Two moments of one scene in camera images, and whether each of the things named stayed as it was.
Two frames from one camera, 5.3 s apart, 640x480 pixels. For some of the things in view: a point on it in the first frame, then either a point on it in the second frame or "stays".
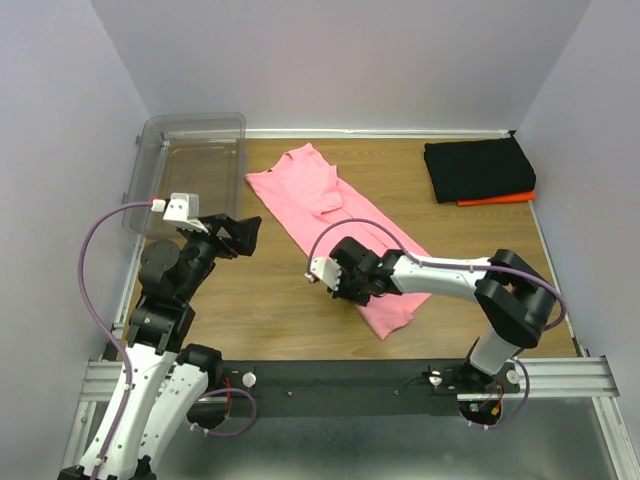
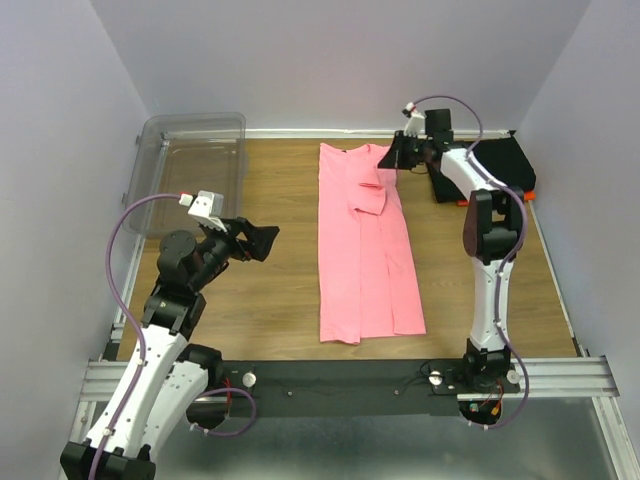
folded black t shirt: (471, 169) stays
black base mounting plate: (354, 387) stays
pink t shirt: (309, 193) -> (369, 279)
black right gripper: (361, 300) -> (393, 158)
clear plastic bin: (186, 153) stays
